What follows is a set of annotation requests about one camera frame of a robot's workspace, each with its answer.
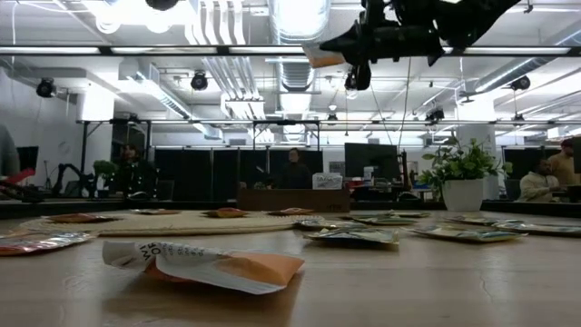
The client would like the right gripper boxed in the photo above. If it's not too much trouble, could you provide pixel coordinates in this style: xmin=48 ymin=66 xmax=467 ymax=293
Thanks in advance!
xmin=320 ymin=23 xmax=445 ymax=67

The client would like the wooden compartment box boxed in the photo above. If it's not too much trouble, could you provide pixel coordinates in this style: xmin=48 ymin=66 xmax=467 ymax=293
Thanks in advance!
xmin=236 ymin=188 xmax=351 ymax=213

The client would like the black computer monitor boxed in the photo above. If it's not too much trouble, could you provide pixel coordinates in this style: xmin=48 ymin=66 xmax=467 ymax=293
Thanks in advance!
xmin=343 ymin=143 xmax=399 ymax=181
xmin=16 ymin=145 xmax=40 ymax=172

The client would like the person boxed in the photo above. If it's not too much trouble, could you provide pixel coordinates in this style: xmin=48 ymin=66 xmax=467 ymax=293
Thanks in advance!
xmin=277 ymin=147 xmax=313 ymax=190
xmin=547 ymin=138 xmax=581 ymax=187
xmin=517 ymin=158 xmax=564 ymax=203
xmin=111 ymin=144 xmax=158 ymax=201

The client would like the green plant white pot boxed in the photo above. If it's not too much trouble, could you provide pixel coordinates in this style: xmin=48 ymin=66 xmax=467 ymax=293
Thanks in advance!
xmin=416 ymin=135 xmax=514 ymax=213

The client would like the black partition screen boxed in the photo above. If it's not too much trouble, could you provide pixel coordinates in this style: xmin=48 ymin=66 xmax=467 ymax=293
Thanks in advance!
xmin=153 ymin=148 xmax=324 ymax=203

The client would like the round woven placemat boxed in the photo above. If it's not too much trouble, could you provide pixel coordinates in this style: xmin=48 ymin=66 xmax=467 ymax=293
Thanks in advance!
xmin=20 ymin=210 xmax=326 ymax=237

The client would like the small background potted plant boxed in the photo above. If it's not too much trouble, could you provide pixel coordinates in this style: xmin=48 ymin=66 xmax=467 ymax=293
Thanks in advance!
xmin=93 ymin=159 xmax=119 ymax=199

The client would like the red and black device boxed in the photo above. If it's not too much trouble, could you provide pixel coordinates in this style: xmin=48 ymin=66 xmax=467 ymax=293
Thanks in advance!
xmin=0 ymin=167 xmax=44 ymax=203

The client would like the silver ventilation duct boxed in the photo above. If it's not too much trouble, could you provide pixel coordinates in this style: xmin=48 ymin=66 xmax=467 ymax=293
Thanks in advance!
xmin=267 ymin=0 xmax=332 ymax=92

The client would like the black background rig frame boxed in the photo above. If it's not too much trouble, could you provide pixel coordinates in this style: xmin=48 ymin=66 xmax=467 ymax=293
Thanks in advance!
xmin=74 ymin=118 xmax=581 ymax=201

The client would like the black overhead frame beam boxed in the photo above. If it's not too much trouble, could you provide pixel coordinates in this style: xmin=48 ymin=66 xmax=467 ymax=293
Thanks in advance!
xmin=0 ymin=45 xmax=581 ymax=57

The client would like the black metal table frame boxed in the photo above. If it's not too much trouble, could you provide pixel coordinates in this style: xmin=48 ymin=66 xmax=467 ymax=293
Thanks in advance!
xmin=0 ymin=199 xmax=581 ymax=218

